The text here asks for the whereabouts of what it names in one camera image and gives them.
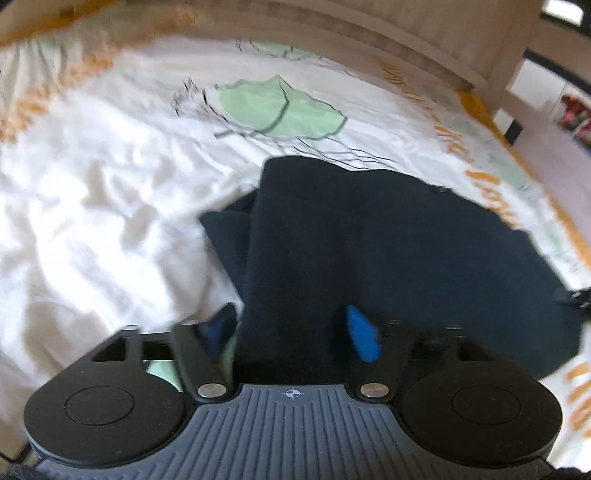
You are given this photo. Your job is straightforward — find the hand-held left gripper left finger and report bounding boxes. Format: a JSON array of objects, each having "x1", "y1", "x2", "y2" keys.
[{"x1": 91, "y1": 302, "x2": 238, "y2": 400}]

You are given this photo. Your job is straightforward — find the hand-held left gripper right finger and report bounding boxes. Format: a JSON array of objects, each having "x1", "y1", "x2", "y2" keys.
[{"x1": 345, "y1": 304, "x2": 488, "y2": 401}]

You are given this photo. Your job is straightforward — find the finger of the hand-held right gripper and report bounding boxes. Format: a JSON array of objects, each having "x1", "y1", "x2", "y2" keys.
[{"x1": 566, "y1": 287, "x2": 591, "y2": 319}]

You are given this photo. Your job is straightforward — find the dark navy pants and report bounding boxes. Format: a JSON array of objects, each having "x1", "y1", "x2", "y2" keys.
[{"x1": 198, "y1": 156, "x2": 583, "y2": 384}]

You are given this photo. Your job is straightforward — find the white printed blanket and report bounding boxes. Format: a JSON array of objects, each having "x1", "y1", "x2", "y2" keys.
[{"x1": 0, "y1": 9, "x2": 591, "y2": 472}]

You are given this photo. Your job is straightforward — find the red object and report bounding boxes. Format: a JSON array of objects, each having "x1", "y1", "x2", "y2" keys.
[{"x1": 558, "y1": 92, "x2": 591, "y2": 132}]

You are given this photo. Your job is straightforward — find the orange bed sheet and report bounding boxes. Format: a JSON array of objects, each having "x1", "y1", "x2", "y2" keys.
[{"x1": 455, "y1": 90, "x2": 591, "y2": 259}]

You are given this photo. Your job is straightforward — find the white shelf unit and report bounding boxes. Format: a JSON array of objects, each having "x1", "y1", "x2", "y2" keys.
[{"x1": 510, "y1": 46, "x2": 591, "y2": 148}]

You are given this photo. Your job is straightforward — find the light wooden bed frame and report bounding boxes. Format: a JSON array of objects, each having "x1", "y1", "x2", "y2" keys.
[{"x1": 0, "y1": 0, "x2": 542, "y2": 127}]

